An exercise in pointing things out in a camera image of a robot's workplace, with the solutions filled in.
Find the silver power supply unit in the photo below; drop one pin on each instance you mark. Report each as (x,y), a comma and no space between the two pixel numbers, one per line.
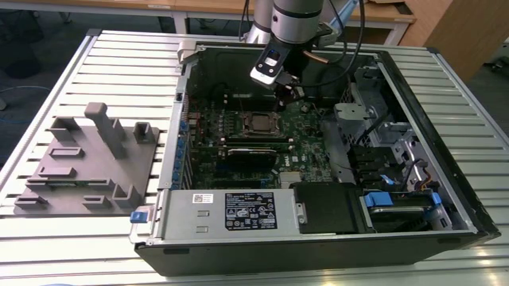
(187,214)

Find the wooden cabinet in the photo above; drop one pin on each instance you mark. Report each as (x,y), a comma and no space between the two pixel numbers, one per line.
(469,29)

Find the black plastic disk bay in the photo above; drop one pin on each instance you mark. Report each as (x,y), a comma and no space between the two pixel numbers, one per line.
(368,167)

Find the wooden desk white frame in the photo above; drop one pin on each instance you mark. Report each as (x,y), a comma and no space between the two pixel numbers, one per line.
(384,18)
(79,3)

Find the silver metal disk bay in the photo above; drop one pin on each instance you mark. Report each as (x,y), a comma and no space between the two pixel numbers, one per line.
(404,140)

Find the green RAM stick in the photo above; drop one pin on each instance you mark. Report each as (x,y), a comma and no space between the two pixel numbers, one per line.
(66,183)

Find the silver chipset heatsink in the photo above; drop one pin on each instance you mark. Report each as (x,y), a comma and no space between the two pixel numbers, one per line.
(290,178)

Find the blue case latch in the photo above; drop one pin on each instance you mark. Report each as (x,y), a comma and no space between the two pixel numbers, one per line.
(137,217)

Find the black PC case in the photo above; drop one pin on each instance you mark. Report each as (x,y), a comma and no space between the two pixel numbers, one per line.
(278,256)

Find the hard disk in blue carrier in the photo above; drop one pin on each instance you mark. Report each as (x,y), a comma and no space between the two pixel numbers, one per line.
(376,199)

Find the grey parts rack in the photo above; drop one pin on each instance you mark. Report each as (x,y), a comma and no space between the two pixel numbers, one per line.
(95,167)

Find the green motherboard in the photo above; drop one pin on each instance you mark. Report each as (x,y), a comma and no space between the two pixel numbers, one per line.
(310,149)

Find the black RAM slot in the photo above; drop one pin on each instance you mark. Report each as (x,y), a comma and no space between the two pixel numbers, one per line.
(258,139)
(258,146)

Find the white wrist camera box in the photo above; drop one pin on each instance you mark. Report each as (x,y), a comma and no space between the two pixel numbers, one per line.
(262,78)

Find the black fan shroud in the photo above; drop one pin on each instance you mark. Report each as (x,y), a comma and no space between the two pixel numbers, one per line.
(330,208)

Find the silver-topped CPU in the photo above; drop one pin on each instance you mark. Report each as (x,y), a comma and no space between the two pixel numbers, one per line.
(264,123)

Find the copper coloured tube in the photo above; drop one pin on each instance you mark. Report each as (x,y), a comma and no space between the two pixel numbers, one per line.
(315,57)

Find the perforated metal drive cage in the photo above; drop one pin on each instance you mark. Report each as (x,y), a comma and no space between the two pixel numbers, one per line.
(351,114)

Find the black graphics card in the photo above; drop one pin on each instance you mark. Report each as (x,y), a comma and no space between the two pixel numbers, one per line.
(250,159)

